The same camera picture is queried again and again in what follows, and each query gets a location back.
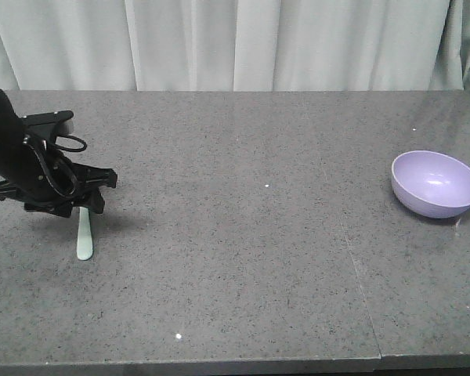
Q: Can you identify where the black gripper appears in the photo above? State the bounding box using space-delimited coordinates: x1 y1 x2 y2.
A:
0 89 118 218

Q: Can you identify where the pale green plastic spoon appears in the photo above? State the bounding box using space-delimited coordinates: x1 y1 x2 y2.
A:
76 208 93 261

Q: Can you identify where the purple plastic bowl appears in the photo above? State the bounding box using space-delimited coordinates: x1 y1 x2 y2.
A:
391 150 470 219

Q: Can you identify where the white curtain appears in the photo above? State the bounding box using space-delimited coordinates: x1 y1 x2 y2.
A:
0 1 470 92

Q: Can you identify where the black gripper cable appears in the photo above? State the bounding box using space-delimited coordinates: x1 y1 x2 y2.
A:
23 132 89 197

